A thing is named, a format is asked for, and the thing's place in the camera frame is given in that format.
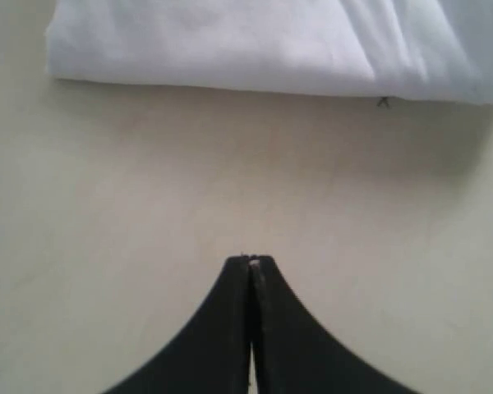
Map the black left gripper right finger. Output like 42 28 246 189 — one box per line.
249 255 399 393

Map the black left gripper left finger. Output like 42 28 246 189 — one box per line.
108 255 251 393

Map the white t-shirt red lettering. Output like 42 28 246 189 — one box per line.
45 0 493 104

